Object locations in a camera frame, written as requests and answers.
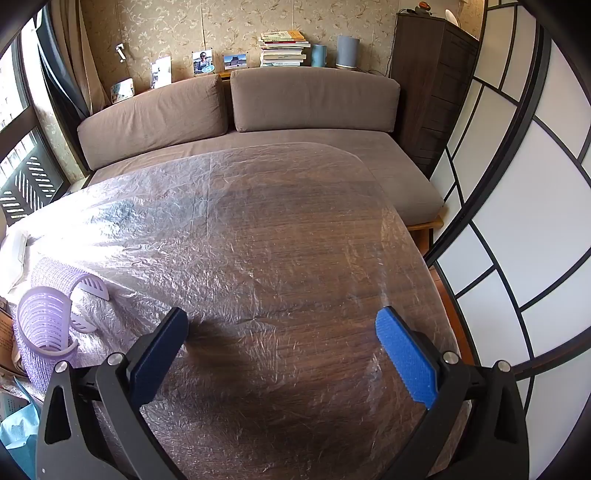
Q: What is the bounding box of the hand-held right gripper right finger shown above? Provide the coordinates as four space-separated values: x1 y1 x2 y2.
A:
375 306 529 480

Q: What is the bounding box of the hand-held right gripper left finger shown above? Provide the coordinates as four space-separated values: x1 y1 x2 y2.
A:
34 307 190 480

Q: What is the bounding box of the purple hair roller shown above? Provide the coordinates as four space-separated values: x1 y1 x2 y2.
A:
13 257 93 384

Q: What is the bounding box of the cardboard box with print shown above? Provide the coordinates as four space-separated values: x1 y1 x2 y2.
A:
0 300 24 370

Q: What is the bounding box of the teal plastic bag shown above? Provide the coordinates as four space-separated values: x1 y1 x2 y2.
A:
0 374 47 467

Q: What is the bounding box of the white cloth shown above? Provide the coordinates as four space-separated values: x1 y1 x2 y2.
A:
0 230 34 292

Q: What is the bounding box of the black-framed white sliding screen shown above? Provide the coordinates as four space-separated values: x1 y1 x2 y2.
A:
425 0 591 480

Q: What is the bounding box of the brown sofa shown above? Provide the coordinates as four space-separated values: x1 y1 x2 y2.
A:
76 68 448 234

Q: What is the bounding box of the brown sofa back cushion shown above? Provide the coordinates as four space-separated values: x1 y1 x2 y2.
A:
230 68 402 134
77 74 229 171

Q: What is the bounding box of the window with patterned railing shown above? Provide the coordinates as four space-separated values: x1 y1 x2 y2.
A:
0 28 65 227

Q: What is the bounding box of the dark wooden cabinet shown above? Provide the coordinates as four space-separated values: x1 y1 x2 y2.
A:
390 11 481 178

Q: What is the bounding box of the beige curtain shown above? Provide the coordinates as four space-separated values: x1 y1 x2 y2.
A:
37 0 108 121

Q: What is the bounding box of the grey-blue cylinder speaker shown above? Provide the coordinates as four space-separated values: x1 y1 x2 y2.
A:
336 35 361 70

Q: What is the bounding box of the stack of books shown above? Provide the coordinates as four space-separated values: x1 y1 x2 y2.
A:
257 30 311 69

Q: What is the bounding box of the rounded photo frame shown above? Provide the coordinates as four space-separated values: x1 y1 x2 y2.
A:
111 78 134 103

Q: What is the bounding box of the tall standing photo frame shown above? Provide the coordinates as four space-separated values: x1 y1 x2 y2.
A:
151 56 172 89

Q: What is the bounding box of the portrait photo frame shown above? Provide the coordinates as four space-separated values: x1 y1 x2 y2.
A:
192 50 216 76

